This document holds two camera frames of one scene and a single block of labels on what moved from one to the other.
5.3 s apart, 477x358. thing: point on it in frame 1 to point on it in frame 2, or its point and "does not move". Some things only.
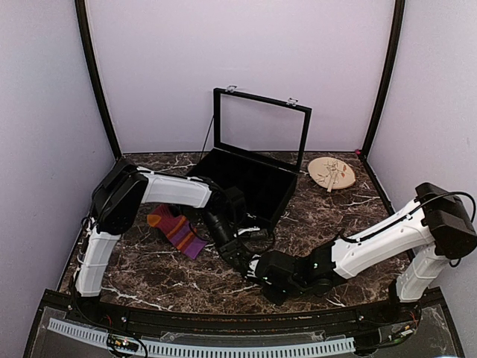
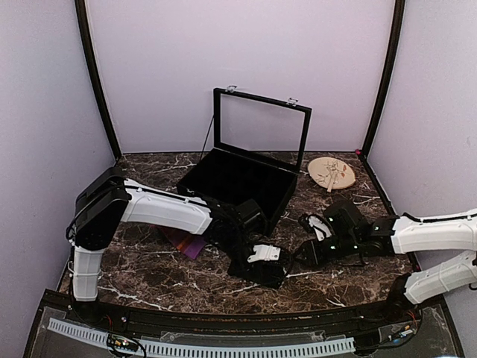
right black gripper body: [279, 297] to [320, 257]
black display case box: [258, 148] does not move
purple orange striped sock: [179, 230] does not move
